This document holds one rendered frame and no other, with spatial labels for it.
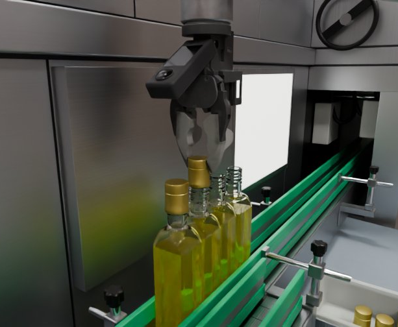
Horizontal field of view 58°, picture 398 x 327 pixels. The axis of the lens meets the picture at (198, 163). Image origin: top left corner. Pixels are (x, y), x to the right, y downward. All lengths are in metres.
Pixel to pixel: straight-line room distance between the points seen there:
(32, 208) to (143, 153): 0.20
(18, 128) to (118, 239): 0.24
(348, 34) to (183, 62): 1.07
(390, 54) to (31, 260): 1.28
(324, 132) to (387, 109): 0.30
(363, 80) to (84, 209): 1.16
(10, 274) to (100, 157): 0.20
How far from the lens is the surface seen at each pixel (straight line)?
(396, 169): 1.50
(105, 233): 0.60
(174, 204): 0.50
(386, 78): 1.46
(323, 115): 1.64
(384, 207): 1.55
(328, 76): 1.50
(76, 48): 0.54
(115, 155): 0.58
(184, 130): 0.55
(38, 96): 0.53
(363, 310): 0.90
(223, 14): 0.52
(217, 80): 0.51
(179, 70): 0.47
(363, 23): 1.48
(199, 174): 0.54
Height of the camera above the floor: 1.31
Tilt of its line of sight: 15 degrees down
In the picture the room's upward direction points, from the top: straight up
